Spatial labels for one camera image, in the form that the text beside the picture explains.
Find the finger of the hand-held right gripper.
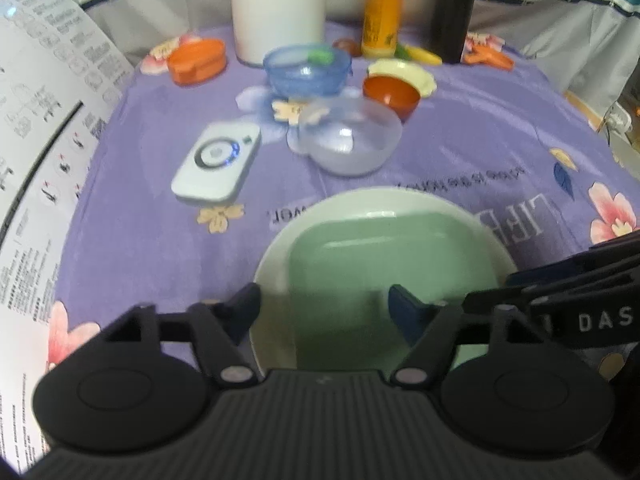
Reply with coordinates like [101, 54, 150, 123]
[461, 266, 640, 316]
[505, 234, 640, 288]

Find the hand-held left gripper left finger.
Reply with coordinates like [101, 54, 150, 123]
[102, 282, 263, 391]

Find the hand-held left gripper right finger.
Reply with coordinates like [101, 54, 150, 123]
[389, 284, 548, 391]

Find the pale green plate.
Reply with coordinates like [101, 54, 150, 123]
[252, 187, 518, 376]

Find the clear plastic bowl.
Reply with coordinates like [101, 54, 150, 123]
[298, 97, 403, 177]

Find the orange bowl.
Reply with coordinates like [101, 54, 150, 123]
[362, 75, 421, 123]

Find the blue translucent bowl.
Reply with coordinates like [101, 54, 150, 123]
[263, 45, 352, 97]

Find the cream scalloped plate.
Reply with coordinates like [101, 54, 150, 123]
[367, 58, 435, 98]

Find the white round-dial device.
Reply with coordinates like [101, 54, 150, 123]
[171, 121, 262, 207]

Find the white power strip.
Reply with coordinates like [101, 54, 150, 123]
[602, 102, 640, 146]

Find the purple floral cloth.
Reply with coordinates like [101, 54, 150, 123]
[47, 22, 640, 376]

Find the orange toy frying pan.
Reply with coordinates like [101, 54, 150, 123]
[465, 42, 516, 72]

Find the orange toy pot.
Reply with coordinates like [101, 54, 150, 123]
[166, 39, 227, 86]

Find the yellow toy banana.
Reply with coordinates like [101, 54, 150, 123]
[404, 45, 443, 66]

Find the black tall bottle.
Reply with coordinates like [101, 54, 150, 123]
[431, 0, 480, 63]

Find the white instruction sheet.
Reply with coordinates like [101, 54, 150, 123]
[0, 0, 136, 476]

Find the orange juice bottle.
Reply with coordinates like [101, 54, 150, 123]
[361, 0, 405, 58]

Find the white thermos jug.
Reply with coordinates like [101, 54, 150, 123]
[230, 0, 328, 66]

